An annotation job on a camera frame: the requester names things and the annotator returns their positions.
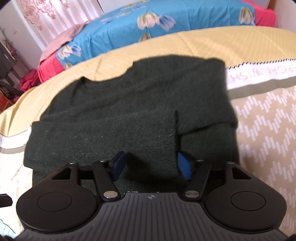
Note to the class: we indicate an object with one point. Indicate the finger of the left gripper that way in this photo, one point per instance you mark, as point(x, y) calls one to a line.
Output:
point(5, 200)

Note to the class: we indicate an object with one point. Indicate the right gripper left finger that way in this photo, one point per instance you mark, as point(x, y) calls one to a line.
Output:
point(104, 174)

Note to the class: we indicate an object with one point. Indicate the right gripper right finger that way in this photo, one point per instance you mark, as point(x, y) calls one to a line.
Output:
point(202, 176)

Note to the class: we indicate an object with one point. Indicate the dark green knit sweater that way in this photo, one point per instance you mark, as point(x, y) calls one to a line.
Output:
point(157, 108)

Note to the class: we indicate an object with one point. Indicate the red clothes pile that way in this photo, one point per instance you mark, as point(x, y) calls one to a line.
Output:
point(30, 80)

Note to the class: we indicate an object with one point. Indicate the yellow patterned bed cover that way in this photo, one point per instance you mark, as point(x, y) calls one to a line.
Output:
point(260, 64)

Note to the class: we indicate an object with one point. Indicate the pink cloth on quilt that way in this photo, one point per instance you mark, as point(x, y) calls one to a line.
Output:
point(61, 39)

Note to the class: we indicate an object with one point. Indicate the blue floral folded quilt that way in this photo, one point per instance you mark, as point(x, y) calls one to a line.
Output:
point(150, 27)

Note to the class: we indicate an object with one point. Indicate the pink floral curtain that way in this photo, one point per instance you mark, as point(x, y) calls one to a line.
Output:
point(49, 18)

